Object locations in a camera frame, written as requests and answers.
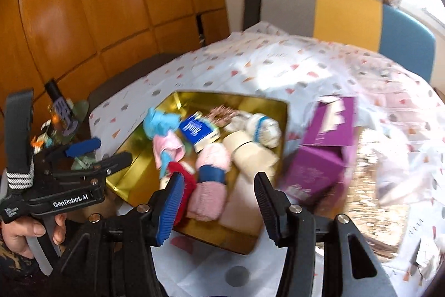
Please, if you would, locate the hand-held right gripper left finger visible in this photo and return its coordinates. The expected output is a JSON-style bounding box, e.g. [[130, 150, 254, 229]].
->
[[59, 172, 186, 297]]

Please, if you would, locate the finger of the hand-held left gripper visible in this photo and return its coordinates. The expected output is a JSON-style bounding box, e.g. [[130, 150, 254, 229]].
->
[[52, 151, 133, 180], [45, 138, 102, 159]]

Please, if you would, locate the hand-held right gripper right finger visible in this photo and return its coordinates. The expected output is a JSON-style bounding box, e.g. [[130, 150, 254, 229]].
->
[[254, 172, 399, 297]]

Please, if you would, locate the red knitted doll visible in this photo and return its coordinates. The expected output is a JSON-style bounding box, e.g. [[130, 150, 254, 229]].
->
[[167, 161, 197, 226]]

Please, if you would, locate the beige bandage roll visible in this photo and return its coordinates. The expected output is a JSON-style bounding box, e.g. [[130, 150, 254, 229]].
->
[[222, 131, 279, 176]]

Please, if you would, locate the blue plush toy pink dress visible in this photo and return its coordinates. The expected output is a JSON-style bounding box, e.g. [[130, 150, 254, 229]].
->
[[143, 107, 183, 179]]

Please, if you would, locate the blue tissue packet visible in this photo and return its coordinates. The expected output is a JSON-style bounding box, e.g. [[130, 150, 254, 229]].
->
[[179, 111, 220, 153]]

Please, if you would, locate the gold tin box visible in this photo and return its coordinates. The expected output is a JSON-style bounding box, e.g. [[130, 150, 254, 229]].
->
[[106, 90, 291, 255]]

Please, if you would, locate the person's left forearm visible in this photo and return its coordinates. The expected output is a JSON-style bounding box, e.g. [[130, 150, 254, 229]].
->
[[0, 241, 42, 297]]

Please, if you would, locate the person's left hand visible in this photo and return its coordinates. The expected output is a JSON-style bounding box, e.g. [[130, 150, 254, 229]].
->
[[0, 213, 67, 260]]

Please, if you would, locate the green glass dish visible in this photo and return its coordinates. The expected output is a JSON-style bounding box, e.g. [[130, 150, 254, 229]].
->
[[71, 100, 90, 120]]

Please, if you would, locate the pink yarn skein blue band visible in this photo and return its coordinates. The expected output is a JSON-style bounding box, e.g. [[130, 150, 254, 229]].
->
[[187, 143, 232, 222]]

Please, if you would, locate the purple cardboard box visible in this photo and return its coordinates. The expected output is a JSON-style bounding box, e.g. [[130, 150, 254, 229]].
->
[[280, 96, 359, 203]]

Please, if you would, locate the black bottle purple label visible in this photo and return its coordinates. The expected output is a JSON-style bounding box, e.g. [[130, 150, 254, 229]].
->
[[44, 78, 80, 138]]

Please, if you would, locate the white yarn ball blue band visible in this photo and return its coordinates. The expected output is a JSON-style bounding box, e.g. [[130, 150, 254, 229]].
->
[[246, 112, 282, 147]]

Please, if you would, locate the small white yarn ball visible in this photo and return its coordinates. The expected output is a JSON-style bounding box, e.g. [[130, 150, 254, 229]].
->
[[228, 112, 251, 132]]

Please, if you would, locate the pink metallic ribbon bundle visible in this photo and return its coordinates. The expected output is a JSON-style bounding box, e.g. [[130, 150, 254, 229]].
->
[[208, 105, 240, 127]]

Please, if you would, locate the gold embossed tin lid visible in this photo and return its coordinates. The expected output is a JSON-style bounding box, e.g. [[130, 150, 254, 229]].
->
[[334, 126, 414, 252]]

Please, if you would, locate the patterned white tablecloth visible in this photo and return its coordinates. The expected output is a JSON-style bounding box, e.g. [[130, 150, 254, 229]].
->
[[88, 22, 445, 297]]

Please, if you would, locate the wooden wardrobe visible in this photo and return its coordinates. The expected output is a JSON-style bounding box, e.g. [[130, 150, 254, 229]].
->
[[0, 0, 230, 131]]

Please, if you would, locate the white paper scrap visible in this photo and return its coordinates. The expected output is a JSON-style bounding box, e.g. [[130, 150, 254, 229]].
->
[[403, 238, 435, 287]]

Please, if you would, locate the grey yellow blue sofa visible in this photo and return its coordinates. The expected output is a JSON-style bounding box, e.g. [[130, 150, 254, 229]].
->
[[259, 0, 437, 84]]

